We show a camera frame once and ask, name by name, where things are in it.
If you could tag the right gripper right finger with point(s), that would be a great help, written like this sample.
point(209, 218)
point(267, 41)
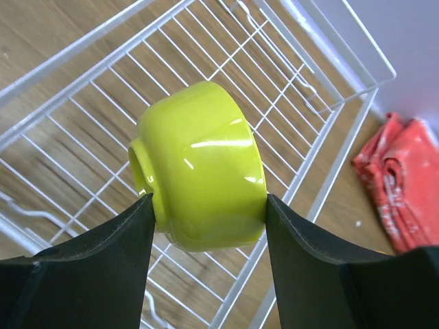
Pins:
point(323, 281)

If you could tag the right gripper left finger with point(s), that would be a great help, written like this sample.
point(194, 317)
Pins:
point(95, 280)

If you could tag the lime green bowl front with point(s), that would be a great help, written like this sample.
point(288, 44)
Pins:
point(196, 155)

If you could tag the red white folded towel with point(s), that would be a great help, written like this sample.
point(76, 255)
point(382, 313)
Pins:
point(399, 168)

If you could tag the white wire dish rack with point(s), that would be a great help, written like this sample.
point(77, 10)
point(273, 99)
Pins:
point(76, 76)

